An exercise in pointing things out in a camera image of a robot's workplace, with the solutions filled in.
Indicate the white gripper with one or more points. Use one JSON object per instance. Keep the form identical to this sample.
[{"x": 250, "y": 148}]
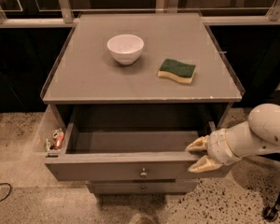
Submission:
[{"x": 218, "y": 147}]

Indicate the grey top drawer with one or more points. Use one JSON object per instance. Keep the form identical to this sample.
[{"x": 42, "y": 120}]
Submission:
[{"x": 123, "y": 154}]

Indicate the grey drawer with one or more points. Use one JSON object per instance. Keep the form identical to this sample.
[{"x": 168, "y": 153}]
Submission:
[
  {"x": 123, "y": 154},
  {"x": 169, "y": 186}
]

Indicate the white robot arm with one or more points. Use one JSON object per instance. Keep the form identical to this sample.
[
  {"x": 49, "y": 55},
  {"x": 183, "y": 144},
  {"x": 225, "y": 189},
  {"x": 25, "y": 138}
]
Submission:
[{"x": 259, "y": 135}]

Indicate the grey bottom drawer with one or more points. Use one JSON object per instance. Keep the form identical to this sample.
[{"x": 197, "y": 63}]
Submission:
[{"x": 169, "y": 186}]

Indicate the grey drawer cabinet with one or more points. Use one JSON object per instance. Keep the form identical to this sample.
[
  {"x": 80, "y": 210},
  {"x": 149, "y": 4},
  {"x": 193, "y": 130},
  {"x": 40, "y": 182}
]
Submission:
[{"x": 92, "y": 90}]

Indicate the green and yellow sponge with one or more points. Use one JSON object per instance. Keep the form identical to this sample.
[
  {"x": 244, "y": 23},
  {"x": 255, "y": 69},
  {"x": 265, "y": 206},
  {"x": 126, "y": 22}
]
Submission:
[{"x": 177, "y": 71}]

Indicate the black office chair base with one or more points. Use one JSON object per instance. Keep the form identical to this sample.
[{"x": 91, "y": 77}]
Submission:
[{"x": 271, "y": 213}]

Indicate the white ceramic bowl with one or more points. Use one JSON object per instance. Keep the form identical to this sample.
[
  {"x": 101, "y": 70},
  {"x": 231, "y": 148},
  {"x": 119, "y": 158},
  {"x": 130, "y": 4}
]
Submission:
[{"x": 125, "y": 49}]

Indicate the orange bottle in bin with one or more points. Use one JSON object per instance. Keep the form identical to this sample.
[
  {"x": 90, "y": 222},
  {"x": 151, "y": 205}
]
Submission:
[{"x": 58, "y": 138}]

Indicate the clear plastic side bin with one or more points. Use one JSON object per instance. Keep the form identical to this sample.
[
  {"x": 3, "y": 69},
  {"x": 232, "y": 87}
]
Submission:
[{"x": 50, "y": 122}]

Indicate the metal window frame rail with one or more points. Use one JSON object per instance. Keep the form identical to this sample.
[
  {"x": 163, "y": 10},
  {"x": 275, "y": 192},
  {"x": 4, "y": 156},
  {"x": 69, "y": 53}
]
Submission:
[{"x": 61, "y": 13}]

